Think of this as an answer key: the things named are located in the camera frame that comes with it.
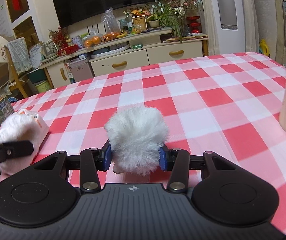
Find white fluffy slipper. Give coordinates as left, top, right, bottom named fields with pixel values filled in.
left=0, top=113, right=42, bottom=176

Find white fluffy pompom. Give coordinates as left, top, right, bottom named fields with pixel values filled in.
left=104, top=106, right=169, bottom=176

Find orange tissue pack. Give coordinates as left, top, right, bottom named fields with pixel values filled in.
left=17, top=109, right=49, bottom=161

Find red checkered tablecloth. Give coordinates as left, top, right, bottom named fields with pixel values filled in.
left=14, top=53, right=286, bottom=233

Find green trash bin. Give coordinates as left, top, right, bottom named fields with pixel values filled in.
left=34, top=80, right=52, bottom=93

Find pink storage box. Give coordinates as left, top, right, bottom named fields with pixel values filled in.
left=69, top=58, right=94, bottom=82

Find cream tv cabinet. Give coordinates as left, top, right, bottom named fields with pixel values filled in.
left=40, top=27, right=208, bottom=88

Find red gift box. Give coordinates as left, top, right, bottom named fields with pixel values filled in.
left=58, top=44, right=80, bottom=56

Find bag of oranges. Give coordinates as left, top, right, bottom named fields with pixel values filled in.
left=82, top=29, right=103, bottom=48

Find red vase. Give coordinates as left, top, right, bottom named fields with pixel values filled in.
left=186, top=16, right=201, bottom=34

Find framed certificate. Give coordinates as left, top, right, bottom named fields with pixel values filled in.
left=132, top=15, right=148, bottom=31

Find potted flower plant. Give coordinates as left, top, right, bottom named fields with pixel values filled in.
left=147, top=0, right=202, bottom=41

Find white standing air conditioner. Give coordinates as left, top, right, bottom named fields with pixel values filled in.
left=202, top=0, right=259, bottom=55

